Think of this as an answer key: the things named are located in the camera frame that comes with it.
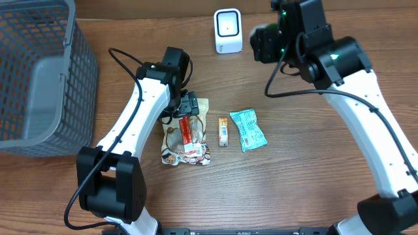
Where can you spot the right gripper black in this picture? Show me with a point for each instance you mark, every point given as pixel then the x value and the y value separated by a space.
pixel 264 46

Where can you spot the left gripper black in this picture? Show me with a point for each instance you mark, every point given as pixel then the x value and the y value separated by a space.
pixel 189 105

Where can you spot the green lid jar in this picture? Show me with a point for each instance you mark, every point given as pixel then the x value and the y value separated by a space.
pixel 269 26

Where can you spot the orange Kleenex tissue pack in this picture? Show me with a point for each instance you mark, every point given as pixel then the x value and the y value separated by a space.
pixel 223 132

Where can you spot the red snack stick packet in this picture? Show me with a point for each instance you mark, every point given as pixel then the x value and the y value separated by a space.
pixel 191 148

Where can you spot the beige snack pouch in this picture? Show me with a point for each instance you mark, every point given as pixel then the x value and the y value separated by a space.
pixel 172 149

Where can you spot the teal wet wipes pack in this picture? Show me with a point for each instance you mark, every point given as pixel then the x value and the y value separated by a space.
pixel 251 136

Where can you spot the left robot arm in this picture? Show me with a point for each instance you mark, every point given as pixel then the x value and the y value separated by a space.
pixel 111 186

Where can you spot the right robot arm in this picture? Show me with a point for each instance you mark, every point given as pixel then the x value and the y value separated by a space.
pixel 340 71

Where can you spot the white barcode scanner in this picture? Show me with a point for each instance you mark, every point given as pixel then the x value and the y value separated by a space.
pixel 228 31

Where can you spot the grey plastic mesh basket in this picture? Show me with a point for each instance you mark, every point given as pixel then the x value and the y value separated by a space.
pixel 49 79

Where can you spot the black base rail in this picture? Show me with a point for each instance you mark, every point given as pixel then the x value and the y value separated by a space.
pixel 300 231

